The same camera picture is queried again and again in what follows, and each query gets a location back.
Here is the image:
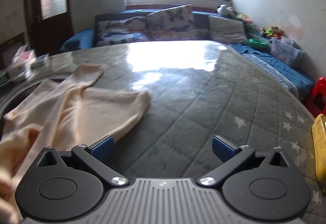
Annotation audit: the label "blue sofa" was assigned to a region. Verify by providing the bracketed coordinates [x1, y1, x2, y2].
[60, 7, 316, 102]

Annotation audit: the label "orange and green toy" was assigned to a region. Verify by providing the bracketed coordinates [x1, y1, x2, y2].
[237, 13, 252, 24]

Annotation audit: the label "white box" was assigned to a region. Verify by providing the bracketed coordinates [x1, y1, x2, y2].
[6, 62, 32, 80]

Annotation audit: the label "small clear lidded box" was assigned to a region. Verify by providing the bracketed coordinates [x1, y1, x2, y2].
[31, 54, 50, 69]

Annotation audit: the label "yellow chair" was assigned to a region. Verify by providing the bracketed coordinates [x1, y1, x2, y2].
[312, 114, 326, 189]

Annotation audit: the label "butterfly print pillow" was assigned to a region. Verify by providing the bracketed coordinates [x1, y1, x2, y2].
[146, 4, 196, 41]
[98, 17, 147, 34]

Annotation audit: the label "green bowl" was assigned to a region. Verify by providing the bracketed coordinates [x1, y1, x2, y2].
[248, 39, 268, 49]

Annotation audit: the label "dark wooden side table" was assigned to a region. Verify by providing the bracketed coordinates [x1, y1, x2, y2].
[0, 32, 30, 70]

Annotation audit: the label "cream knit garment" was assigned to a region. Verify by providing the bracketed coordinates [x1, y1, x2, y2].
[0, 62, 151, 222]

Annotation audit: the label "blue butterfly print cushion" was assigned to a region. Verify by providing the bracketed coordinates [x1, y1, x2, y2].
[96, 30, 150, 47]

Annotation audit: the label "dark wooden door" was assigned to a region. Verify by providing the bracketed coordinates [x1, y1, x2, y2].
[24, 0, 74, 56]

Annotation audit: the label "red plastic stool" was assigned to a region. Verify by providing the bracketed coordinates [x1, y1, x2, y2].
[306, 77, 326, 117]

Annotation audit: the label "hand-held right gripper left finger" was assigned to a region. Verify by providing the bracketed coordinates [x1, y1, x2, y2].
[37, 135, 129, 187]

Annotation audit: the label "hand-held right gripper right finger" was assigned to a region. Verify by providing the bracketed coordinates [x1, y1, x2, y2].
[198, 135, 291, 187]

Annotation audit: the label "grey pillow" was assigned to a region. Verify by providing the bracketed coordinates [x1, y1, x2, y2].
[207, 15, 249, 45]

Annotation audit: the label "white plush toy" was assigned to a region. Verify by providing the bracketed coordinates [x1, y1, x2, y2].
[216, 4, 237, 17]

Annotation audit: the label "clear plastic storage box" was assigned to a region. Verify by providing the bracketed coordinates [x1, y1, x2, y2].
[270, 37, 300, 66]

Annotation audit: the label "brown and green plush toys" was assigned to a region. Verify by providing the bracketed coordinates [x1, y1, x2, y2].
[260, 26, 284, 38]

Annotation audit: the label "blue quilted sofa blanket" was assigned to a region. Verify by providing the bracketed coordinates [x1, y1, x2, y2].
[229, 43, 316, 98]

